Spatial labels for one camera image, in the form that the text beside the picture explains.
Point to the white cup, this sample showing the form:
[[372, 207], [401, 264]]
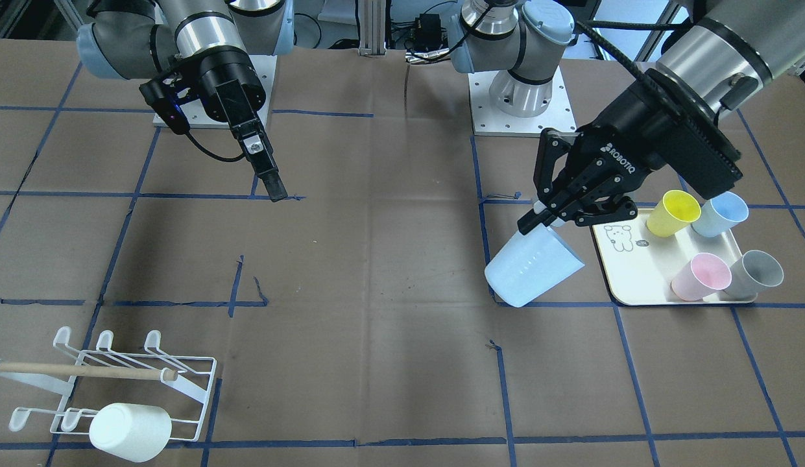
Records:
[[133, 432]]

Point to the cream serving tray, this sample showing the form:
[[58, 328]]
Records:
[[639, 266]]

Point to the light blue cup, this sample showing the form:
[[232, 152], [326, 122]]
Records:
[[530, 265], [720, 214]]

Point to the pink cup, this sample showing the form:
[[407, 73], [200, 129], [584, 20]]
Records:
[[704, 275]]

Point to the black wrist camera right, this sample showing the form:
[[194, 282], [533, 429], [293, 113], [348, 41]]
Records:
[[165, 94]]

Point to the aluminium frame post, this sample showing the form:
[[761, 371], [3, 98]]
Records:
[[372, 26]]

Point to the grey cup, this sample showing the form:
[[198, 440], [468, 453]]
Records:
[[753, 273]]

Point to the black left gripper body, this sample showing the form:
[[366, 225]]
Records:
[[626, 133]]

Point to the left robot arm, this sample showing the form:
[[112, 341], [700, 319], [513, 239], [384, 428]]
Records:
[[687, 77]]

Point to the white wire cup rack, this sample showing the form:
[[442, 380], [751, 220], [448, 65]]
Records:
[[87, 380]]

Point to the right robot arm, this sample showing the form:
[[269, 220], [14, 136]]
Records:
[[184, 51]]

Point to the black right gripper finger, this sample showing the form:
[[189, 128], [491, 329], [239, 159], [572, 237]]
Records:
[[258, 151]]

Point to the yellow cup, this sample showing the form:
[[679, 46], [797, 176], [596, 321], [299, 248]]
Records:
[[675, 211]]

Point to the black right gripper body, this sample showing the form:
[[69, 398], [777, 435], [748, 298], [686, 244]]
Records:
[[226, 84]]

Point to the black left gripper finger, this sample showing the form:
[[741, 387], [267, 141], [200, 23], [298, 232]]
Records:
[[537, 216]]

